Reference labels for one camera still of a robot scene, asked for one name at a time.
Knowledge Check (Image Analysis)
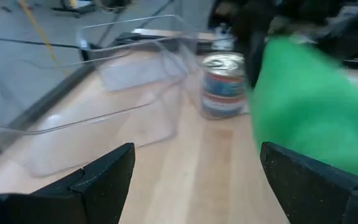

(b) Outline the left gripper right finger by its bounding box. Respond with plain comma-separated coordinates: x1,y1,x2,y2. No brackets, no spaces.
259,141,358,224

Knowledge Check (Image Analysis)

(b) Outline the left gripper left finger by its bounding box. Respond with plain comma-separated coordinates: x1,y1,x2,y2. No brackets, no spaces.
0,142,135,224

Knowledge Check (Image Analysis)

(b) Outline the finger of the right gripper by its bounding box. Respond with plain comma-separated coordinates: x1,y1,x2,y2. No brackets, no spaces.
318,27,358,60
244,27,269,88

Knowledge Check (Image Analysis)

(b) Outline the blue label tin can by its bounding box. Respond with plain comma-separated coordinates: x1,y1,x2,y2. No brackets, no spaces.
201,51,247,94

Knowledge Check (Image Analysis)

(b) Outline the red striped blue tin can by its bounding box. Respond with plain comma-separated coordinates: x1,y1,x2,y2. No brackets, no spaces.
200,90,248,119

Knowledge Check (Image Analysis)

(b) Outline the green plastic bottle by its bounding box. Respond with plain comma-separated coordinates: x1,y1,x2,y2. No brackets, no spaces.
247,35,358,183

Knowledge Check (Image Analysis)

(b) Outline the yellow floor cable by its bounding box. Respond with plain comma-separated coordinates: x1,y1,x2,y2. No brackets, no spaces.
17,0,62,72

